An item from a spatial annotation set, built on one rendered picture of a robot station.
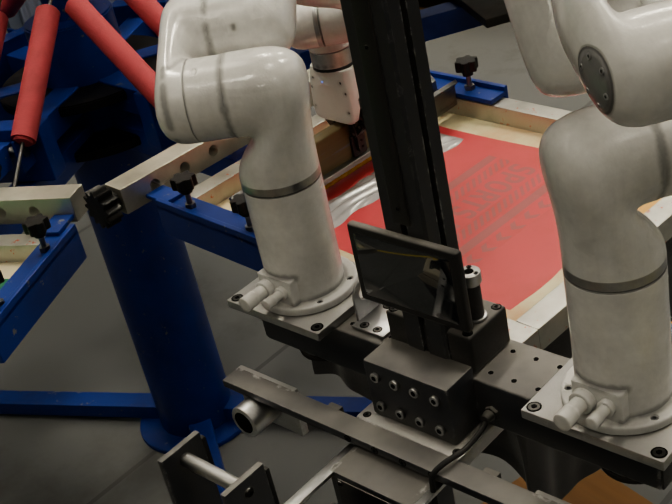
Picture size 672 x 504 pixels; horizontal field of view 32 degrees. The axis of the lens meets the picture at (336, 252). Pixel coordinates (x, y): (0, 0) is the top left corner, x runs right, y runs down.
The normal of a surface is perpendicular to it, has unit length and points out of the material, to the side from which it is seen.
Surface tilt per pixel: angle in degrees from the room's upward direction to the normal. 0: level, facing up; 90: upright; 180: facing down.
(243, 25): 73
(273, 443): 0
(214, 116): 91
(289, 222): 90
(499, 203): 0
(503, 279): 0
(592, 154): 54
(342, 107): 89
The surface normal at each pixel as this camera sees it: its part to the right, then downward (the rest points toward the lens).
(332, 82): -0.65, 0.47
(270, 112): -0.04, 0.47
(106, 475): -0.19, -0.84
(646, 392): 0.28, 0.45
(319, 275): 0.48, 0.37
